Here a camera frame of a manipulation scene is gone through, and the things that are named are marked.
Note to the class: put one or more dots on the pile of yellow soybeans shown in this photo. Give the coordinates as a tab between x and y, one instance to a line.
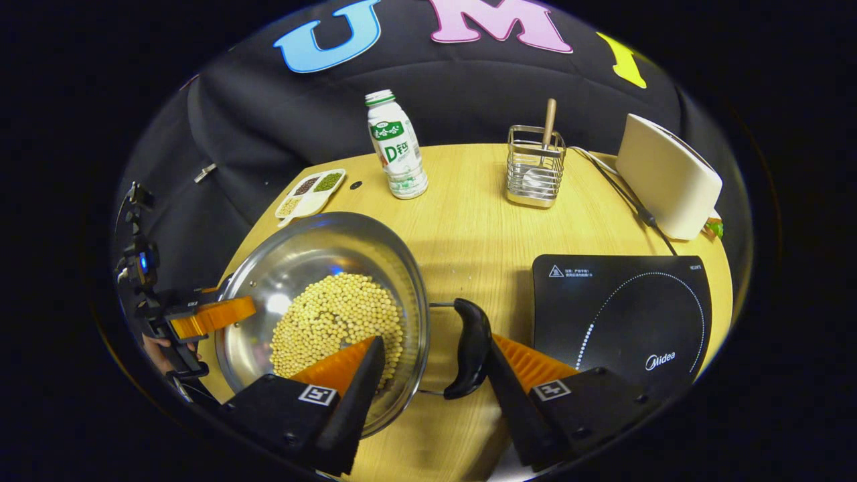
328	314

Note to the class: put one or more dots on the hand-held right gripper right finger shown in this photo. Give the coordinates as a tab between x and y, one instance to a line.
512	402

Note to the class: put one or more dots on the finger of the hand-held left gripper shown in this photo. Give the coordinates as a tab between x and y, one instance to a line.
184	358
214	316

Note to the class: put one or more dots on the black induction cooktop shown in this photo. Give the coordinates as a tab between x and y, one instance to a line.
622	314

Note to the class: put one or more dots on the silver clip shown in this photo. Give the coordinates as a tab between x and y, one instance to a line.
204	173

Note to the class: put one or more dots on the white drink bottle green label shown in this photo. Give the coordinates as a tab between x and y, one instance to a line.
402	174

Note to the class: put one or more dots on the white divided dish of beans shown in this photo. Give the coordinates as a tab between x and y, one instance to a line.
304	204

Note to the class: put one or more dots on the white toaster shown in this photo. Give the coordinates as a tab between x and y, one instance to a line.
663	181

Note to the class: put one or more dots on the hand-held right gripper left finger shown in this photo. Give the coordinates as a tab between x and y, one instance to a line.
351	408

